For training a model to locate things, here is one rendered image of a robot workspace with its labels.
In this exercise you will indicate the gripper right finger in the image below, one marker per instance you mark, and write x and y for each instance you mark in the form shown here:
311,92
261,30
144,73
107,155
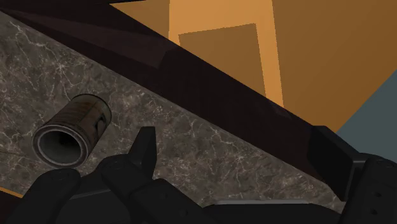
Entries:
372,192

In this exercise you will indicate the brown-labelled tin can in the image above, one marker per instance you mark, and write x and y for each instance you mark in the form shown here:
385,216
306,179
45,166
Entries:
77,119

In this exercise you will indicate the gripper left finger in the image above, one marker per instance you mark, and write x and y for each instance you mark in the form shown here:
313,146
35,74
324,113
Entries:
124,186

